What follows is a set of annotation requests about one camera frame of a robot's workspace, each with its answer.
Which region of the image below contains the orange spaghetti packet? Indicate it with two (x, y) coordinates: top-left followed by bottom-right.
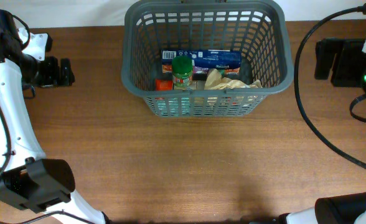
(154, 78), (209, 105)

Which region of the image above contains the pale green wipes packet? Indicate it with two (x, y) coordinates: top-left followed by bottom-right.
(156, 98), (190, 116)

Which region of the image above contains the blue tissue box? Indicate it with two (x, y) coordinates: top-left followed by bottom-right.
(161, 50), (242, 74)

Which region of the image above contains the green lid jar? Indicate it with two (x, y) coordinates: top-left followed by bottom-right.
(172, 55), (193, 89)

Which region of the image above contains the beige paper pouch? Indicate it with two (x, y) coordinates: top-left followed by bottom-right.
(204, 68), (262, 106)

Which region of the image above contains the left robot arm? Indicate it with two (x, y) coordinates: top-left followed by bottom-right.
(0, 9), (109, 223)

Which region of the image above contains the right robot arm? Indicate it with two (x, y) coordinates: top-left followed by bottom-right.
(279, 38), (366, 223)

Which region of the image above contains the grey plastic basket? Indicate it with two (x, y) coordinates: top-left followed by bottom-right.
(121, 1), (294, 117)

